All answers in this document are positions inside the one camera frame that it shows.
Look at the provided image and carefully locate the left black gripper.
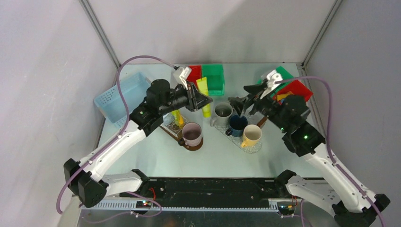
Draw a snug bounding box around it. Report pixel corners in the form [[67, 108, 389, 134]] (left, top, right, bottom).
[[158, 80, 212, 115]]

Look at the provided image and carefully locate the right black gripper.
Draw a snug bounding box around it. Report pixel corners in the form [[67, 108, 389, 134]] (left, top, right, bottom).
[[227, 83, 289, 132]]

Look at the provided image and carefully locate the brown ended acrylic rack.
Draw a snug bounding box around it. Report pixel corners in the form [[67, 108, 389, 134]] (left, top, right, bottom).
[[233, 105, 267, 128]]

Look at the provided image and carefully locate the grey mug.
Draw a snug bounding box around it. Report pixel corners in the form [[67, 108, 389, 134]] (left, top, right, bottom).
[[210, 103, 233, 127]]

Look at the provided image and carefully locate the dark blue mug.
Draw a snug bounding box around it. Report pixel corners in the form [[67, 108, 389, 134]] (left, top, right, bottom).
[[225, 115, 248, 137]]

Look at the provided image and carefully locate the clear acrylic holder rack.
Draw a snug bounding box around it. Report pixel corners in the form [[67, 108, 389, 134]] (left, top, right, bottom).
[[159, 113, 189, 141]]

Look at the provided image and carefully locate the mauve pink mug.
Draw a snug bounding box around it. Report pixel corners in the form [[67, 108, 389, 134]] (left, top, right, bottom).
[[178, 122, 203, 147]]

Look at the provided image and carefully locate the cream yellow mug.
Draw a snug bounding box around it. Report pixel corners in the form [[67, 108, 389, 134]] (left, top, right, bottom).
[[241, 124, 262, 148]]

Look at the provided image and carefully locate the light blue mug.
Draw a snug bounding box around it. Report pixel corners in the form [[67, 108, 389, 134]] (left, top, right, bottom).
[[163, 113, 174, 126]]

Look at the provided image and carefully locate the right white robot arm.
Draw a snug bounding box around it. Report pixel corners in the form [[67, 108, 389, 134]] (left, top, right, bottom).
[[228, 84, 390, 227]]

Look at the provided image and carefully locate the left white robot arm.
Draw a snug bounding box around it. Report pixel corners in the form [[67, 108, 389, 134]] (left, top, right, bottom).
[[63, 79, 213, 208]]

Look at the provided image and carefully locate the brown wooden oval tray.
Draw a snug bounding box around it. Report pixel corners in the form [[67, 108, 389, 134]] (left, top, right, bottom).
[[160, 126, 204, 151]]

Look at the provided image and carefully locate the green toothbrush bin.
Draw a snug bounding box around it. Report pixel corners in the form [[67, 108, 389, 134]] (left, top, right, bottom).
[[257, 66, 294, 84]]

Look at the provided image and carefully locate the clear glass oval tray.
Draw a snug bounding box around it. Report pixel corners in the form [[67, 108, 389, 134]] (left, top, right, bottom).
[[214, 126, 262, 154]]

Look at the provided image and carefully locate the red toothpaste bin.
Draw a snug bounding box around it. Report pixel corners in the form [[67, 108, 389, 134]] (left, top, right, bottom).
[[273, 80, 313, 103]]

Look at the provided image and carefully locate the red plastic bin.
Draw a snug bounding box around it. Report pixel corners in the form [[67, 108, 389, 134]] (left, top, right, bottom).
[[187, 65, 202, 85]]

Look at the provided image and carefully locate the green plastic bin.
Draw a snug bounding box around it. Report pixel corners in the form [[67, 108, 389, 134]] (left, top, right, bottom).
[[201, 64, 225, 96]]

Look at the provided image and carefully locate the light blue plastic basket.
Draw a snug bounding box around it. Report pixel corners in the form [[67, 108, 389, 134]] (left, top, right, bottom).
[[93, 72, 153, 129]]

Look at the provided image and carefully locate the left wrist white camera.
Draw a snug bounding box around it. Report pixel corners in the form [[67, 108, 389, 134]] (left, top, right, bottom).
[[173, 66, 192, 90]]

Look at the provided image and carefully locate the wrist white camera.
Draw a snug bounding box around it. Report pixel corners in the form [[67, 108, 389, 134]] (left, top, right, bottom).
[[260, 70, 283, 99], [173, 66, 192, 90]]

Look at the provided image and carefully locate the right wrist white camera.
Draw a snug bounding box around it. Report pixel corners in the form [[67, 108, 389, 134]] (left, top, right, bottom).
[[260, 70, 283, 99]]

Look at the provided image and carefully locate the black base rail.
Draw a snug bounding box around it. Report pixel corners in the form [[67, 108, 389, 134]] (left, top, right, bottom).
[[135, 177, 292, 208]]

